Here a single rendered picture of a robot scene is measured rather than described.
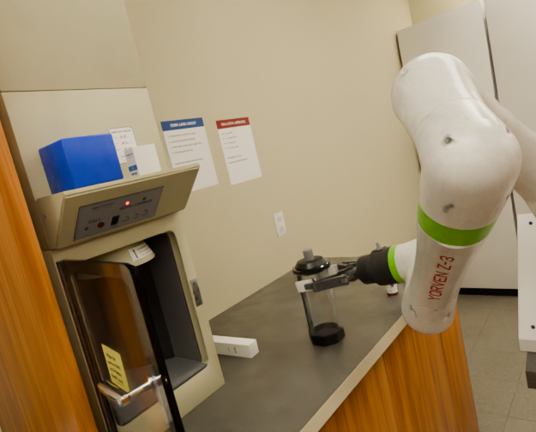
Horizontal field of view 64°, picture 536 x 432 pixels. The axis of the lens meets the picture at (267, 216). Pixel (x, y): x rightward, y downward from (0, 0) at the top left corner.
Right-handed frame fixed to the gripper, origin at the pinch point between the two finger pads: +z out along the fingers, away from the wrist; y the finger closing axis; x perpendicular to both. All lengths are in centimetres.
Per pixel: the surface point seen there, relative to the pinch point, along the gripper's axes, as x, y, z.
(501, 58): -62, -250, -23
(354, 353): 19.9, 6.1, -9.2
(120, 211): -34, 48, 3
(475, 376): 110, -138, 22
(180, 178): -36.5, 33.7, -1.2
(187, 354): 5.5, 31.9, 23.2
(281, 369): 17.6, 18.4, 5.7
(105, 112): -55, 41, 6
